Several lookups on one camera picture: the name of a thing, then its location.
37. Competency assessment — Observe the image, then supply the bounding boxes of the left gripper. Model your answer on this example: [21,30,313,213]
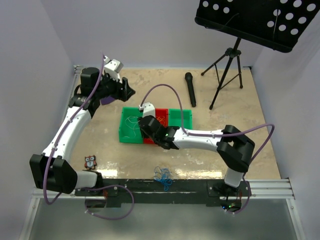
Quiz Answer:
[94,71,135,102]

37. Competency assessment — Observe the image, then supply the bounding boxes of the red bin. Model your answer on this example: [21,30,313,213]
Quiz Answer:
[143,108,169,145]

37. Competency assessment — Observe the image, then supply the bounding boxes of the green bin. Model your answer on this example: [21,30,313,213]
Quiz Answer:
[118,107,143,144]
[168,108,193,130]

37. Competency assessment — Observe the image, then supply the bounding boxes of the white cable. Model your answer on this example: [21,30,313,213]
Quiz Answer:
[123,115,141,139]

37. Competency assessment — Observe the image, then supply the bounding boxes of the cable bundle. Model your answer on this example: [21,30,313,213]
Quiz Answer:
[152,166,175,192]

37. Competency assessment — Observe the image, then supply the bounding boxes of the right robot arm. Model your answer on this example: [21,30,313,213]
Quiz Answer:
[138,115,255,197]

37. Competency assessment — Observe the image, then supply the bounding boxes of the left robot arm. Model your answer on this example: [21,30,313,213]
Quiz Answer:
[29,60,135,196]

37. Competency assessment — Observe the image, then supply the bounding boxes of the purple metronome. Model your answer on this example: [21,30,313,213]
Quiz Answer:
[100,96,115,106]

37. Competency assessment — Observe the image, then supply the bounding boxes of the black microphone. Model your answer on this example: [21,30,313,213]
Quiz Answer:
[184,72,197,108]

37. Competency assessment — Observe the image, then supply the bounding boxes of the owl number tile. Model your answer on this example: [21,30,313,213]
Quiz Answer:
[84,155,97,170]

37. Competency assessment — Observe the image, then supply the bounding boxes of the black music stand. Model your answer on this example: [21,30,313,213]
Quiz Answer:
[194,0,320,110]

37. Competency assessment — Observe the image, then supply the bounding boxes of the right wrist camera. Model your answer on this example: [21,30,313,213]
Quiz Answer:
[138,102,156,118]

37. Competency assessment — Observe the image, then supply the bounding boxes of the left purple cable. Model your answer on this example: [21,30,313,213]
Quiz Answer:
[42,52,136,220]

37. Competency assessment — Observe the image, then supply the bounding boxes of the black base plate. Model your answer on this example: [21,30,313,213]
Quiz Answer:
[75,178,252,208]

